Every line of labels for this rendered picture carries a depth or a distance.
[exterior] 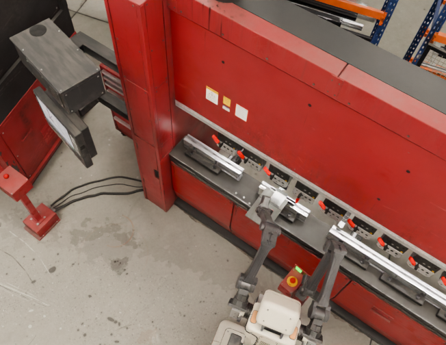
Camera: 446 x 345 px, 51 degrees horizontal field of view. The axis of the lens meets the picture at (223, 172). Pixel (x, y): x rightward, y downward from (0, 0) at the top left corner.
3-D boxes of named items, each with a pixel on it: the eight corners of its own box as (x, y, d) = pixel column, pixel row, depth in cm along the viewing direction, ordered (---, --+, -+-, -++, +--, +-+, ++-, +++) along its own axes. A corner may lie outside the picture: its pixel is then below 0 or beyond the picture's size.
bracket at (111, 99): (72, 109, 327) (70, 103, 321) (96, 88, 338) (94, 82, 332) (115, 138, 317) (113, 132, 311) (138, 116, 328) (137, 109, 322)
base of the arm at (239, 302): (227, 304, 258) (247, 313, 256) (232, 291, 257) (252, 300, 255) (230, 299, 267) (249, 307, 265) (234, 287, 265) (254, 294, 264)
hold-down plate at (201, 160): (184, 154, 345) (184, 152, 342) (189, 149, 347) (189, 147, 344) (217, 175, 337) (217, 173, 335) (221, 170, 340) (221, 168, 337)
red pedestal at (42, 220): (22, 228, 402) (-15, 182, 330) (44, 207, 412) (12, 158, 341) (40, 241, 397) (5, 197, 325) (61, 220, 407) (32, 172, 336)
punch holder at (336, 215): (319, 209, 294) (325, 198, 280) (325, 200, 298) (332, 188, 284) (339, 222, 291) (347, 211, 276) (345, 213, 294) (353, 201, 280)
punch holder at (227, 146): (216, 146, 314) (217, 131, 300) (224, 137, 318) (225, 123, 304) (234, 157, 310) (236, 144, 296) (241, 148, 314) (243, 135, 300)
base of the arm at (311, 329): (300, 335, 252) (321, 343, 250) (306, 322, 251) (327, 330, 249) (301, 328, 261) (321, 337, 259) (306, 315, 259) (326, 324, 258)
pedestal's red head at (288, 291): (276, 288, 320) (280, 280, 304) (291, 272, 326) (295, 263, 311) (299, 308, 314) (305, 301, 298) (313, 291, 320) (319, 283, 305)
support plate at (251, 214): (244, 215, 310) (245, 215, 309) (265, 187, 321) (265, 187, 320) (267, 230, 305) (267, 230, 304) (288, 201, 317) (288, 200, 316)
